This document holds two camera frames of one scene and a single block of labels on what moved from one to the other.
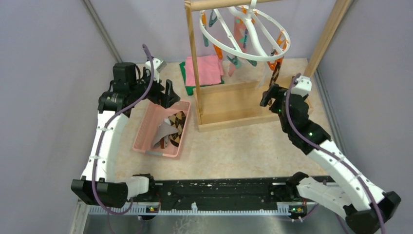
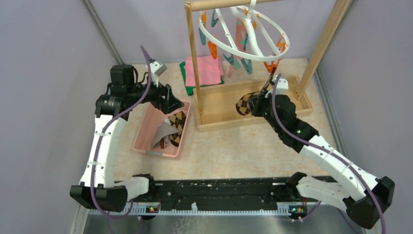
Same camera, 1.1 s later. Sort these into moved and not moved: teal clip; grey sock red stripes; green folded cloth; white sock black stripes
Moved: teal clip
Not moved: white sock black stripes; green folded cloth; grey sock red stripes
